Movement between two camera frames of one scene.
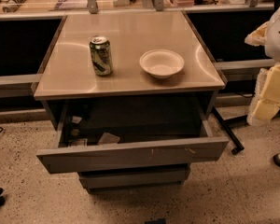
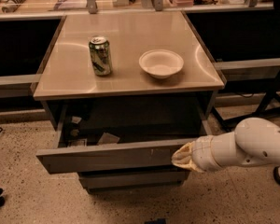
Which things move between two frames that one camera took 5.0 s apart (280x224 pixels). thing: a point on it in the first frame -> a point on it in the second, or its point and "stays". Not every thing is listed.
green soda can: (100, 48) stays
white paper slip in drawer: (107, 139) stays
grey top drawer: (107, 134) stays
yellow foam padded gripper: (278, 37) -> (203, 156)
